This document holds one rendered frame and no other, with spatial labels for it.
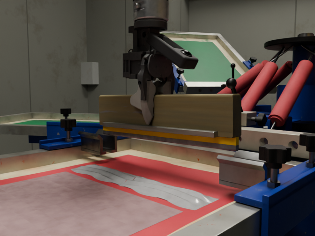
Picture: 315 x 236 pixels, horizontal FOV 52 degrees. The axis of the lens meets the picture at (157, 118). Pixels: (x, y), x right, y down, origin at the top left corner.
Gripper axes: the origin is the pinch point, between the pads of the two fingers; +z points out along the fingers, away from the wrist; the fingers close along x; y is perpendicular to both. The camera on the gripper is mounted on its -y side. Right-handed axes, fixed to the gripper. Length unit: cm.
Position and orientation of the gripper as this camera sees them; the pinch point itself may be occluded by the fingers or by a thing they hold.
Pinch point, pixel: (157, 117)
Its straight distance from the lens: 69.2
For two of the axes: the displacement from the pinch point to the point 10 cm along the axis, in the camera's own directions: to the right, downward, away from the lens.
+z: 0.0, 9.9, 1.0
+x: -6.9, 0.7, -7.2
